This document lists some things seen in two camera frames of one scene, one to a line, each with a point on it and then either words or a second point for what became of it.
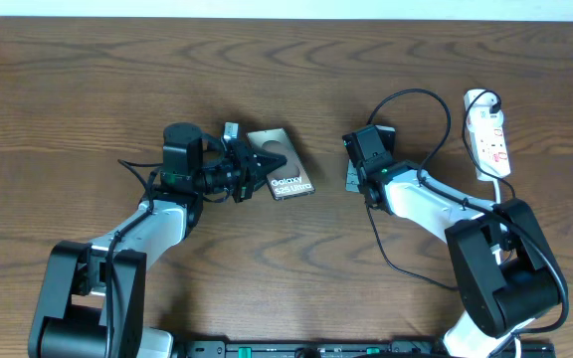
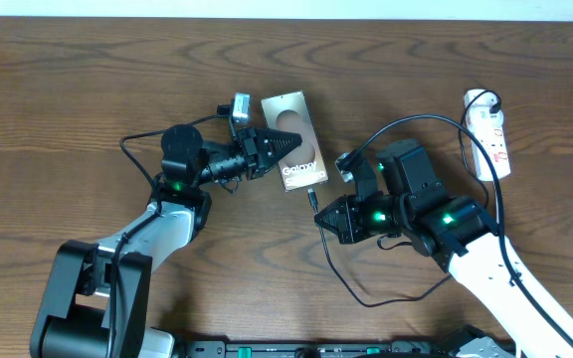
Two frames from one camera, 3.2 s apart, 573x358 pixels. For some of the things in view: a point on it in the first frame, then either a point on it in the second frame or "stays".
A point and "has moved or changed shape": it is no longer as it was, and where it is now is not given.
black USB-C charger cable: (398, 268) → (495, 108)
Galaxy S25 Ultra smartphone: (290, 179) has moved or changed shape
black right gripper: (352, 183) → (349, 230)
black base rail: (334, 348) stays
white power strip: (487, 139) stays
